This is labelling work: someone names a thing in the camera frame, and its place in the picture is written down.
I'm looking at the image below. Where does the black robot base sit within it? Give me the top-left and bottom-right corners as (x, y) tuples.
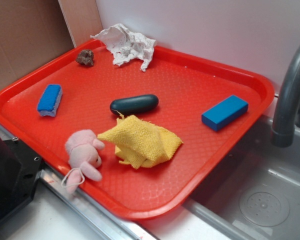
(0, 137), (43, 225)

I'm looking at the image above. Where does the blue sponge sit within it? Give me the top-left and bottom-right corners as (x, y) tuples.
(37, 84), (63, 117)

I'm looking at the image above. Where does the red plastic tray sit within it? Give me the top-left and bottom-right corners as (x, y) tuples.
(0, 40), (274, 221)

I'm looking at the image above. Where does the yellow terry cloth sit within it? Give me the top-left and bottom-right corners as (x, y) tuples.
(97, 114), (183, 170)

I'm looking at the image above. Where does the dark green oval stone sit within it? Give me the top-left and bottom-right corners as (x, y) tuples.
(109, 94), (159, 116)

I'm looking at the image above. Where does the blue wooden block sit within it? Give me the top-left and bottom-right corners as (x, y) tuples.
(201, 95), (249, 132)

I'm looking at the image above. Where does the pink plush toy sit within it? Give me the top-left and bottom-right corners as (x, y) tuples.
(61, 129), (105, 194)

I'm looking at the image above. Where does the crumpled white paper towel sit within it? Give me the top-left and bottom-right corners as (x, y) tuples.
(90, 23), (158, 72)

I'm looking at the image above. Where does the brown rock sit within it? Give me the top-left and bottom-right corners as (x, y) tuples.
(75, 49), (94, 67)

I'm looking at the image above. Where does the grey plastic sink basin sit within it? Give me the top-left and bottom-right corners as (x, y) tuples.
(184, 116), (300, 240)

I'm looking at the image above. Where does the grey toy faucet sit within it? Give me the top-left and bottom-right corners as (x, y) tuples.
(270, 46), (300, 148)

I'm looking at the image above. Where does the brown cardboard panel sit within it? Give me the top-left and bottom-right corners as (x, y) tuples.
(0, 0), (74, 90)

